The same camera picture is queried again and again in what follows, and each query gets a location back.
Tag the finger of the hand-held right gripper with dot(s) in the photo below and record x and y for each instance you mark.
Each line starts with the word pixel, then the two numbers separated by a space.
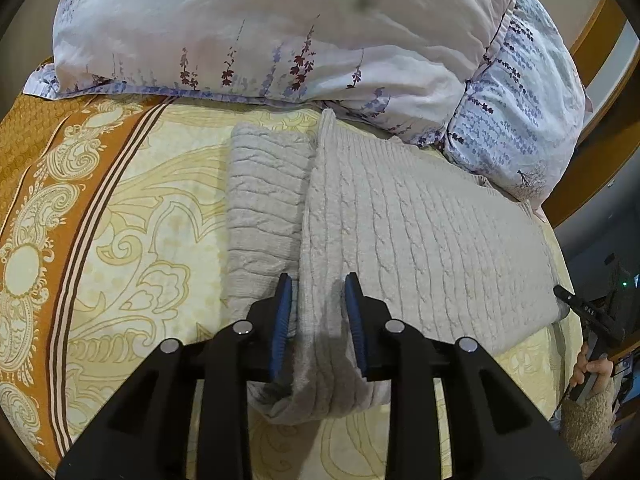
pixel 565 296

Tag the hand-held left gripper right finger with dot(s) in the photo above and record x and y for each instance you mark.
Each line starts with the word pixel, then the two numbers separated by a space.
pixel 356 330

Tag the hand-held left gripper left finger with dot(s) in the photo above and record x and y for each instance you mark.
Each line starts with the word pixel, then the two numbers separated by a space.
pixel 280 330

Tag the person's right forearm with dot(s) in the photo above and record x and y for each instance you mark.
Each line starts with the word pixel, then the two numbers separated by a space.
pixel 585 425

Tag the person's right hand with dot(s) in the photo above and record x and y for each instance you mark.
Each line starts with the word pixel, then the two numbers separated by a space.
pixel 580 367

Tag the yellow patterned bed sheet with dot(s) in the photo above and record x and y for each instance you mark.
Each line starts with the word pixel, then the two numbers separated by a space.
pixel 125 240

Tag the white pillow with tree print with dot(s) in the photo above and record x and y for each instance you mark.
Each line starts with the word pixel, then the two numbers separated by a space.
pixel 530 110

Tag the wooden headboard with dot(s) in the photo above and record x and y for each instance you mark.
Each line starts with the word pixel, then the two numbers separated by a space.
pixel 597 30

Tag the white pillow with purple flowers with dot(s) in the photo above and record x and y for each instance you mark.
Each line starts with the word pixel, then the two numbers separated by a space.
pixel 250 25

